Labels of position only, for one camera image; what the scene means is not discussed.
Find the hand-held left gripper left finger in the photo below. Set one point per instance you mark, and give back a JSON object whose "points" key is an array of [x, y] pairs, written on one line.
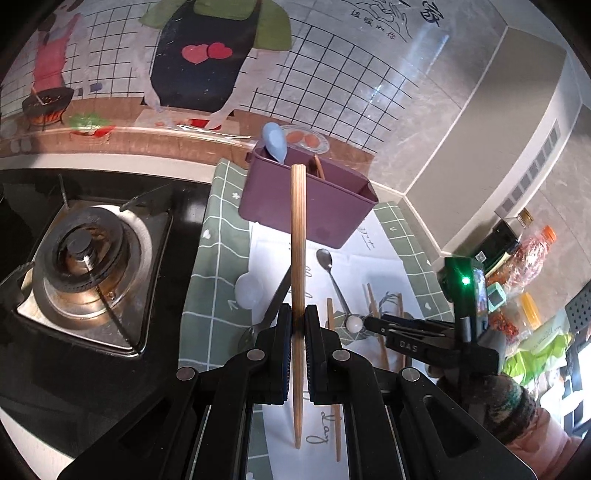
{"points": [[286, 350]]}

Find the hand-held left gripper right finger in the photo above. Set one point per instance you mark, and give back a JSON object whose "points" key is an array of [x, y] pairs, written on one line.
{"points": [[310, 350]]}

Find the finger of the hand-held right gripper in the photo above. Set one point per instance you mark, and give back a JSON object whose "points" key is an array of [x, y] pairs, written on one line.
{"points": [[415, 323], [411, 346]]}

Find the small white round spoon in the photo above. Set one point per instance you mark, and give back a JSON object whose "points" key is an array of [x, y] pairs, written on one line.
{"points": [[355, 324]]}

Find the white plastic spoon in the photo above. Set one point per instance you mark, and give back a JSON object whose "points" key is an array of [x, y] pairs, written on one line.
{"points": [[249, 288]]}

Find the purple plastic utensil box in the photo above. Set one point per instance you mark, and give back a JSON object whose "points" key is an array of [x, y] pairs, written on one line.
{"points": [[272, 198]]}

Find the person's right forearm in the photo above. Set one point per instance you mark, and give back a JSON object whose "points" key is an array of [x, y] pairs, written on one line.
{"points": [[545, 438]]}

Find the person's right hand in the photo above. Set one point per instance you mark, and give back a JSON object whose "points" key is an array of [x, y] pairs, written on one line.
{"points": [[485, 397]]}

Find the small mint green timer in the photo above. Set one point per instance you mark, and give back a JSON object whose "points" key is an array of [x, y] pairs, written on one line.
{"points": [[497, 296]]}

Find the orange plastic bottle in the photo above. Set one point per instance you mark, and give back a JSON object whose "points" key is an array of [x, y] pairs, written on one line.
{"points": [[530, 311]]}

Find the white printed paper sheet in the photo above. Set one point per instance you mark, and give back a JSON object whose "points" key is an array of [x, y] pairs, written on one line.
{"points": [[369, 263]]}

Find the green plastic bag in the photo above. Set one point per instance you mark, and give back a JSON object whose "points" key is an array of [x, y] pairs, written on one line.
{"points": [[540, 350]]}

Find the dark sauce bottle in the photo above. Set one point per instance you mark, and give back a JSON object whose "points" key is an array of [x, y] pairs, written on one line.
{"points": [[503, 240]]}

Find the silver metal spoon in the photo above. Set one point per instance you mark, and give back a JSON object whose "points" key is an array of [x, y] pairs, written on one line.
{"points": [[326, 261]]}

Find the orange-capped bottle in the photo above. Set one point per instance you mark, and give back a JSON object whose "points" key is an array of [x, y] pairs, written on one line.
{"points": [[545, 235]]}

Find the black perforated rack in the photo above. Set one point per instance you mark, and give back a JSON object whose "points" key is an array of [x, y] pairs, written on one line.
{"points": [[579, 309]]}

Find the green checkered mat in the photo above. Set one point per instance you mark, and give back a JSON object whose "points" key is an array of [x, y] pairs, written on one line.
{"points": [[217, 258]]}

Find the blue plastic spoon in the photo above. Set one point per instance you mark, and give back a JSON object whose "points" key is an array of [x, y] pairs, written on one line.
{"points": [[274, 141]]}

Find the cartoon kitchen wall poster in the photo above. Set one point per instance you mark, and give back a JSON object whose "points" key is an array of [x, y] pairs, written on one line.
{"points": [[198, 60]]}

